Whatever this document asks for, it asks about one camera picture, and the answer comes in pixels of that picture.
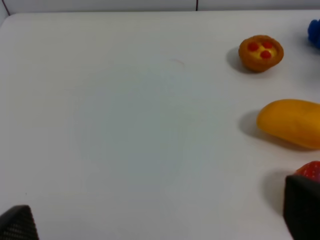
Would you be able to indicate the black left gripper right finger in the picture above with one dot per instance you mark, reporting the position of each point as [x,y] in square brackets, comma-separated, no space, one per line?
[301,207]

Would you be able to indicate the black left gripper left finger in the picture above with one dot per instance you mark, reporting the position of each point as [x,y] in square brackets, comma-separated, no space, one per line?
[18,223]

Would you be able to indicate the yellow toy mango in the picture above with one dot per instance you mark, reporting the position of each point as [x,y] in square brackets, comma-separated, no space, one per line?
[293,120]

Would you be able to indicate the toy fruit tart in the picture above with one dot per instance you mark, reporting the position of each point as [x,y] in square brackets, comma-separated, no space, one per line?
[259,53]

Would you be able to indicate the blue folded cloth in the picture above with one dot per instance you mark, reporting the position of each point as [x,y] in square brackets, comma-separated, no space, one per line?
[313,32]

